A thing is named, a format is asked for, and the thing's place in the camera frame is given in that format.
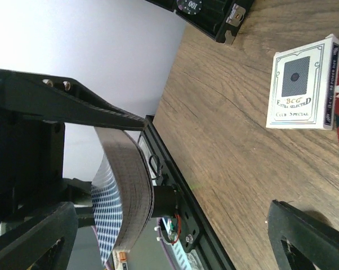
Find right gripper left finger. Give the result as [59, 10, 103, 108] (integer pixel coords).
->
[0, 202, 78, 269]

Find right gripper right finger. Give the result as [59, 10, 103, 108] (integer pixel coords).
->
[267, 200, 339, 269]

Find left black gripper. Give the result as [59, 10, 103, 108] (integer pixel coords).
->
[0, 70, 147, 221]

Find blue backed card deck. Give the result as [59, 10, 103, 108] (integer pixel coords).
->
[91, 128, 154, 264]

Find chips inside case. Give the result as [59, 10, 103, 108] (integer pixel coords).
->
[176, 0, 202, 15]

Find white playing card box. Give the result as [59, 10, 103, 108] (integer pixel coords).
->
[266, 34, 339, 130]

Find black front mounting rail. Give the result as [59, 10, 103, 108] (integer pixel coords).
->
[138, 115, 235, 269]

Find light blue slotted rail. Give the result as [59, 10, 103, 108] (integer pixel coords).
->
[154, 218, 204, 270]

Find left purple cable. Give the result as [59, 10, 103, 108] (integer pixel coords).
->
[154, 224, 177, 270]

